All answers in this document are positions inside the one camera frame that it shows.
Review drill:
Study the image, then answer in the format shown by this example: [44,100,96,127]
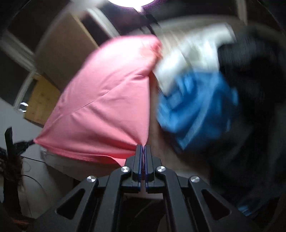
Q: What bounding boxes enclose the pine plank panel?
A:
[24,74,61,126]

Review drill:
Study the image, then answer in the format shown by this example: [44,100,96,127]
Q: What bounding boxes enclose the large plywood board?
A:
[35,13,98,91]

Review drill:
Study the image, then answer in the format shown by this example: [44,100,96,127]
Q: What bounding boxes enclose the ring light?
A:
[109,0,154,12]

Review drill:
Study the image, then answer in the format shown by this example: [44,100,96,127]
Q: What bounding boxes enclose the black garment pile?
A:
[209,27,285,216]

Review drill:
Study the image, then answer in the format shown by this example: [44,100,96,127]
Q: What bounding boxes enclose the blue garment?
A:
[157,71,238,151]

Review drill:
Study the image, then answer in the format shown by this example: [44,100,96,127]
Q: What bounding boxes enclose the pink shirt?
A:
[34,35,161,166]

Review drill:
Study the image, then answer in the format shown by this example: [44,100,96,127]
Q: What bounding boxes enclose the white garment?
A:
[154,23,236,95]

